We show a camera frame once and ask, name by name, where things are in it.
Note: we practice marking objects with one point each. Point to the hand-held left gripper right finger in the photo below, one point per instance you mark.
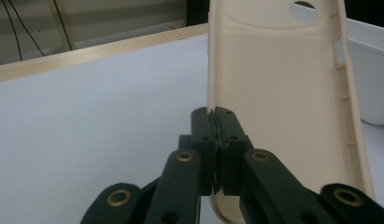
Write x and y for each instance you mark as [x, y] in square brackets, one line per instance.
[231, 137]

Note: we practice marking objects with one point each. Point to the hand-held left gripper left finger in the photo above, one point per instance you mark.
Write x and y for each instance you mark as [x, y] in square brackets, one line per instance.
[205, 133]

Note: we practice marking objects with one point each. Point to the beige phone case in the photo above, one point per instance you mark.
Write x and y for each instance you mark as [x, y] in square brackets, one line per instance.
[273, 77]

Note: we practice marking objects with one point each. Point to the white plastic storage bin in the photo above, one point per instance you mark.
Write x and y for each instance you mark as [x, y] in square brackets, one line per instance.
[370, 77]

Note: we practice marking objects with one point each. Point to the light wooden table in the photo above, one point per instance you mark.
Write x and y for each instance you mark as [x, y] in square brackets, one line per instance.
[87, 54]

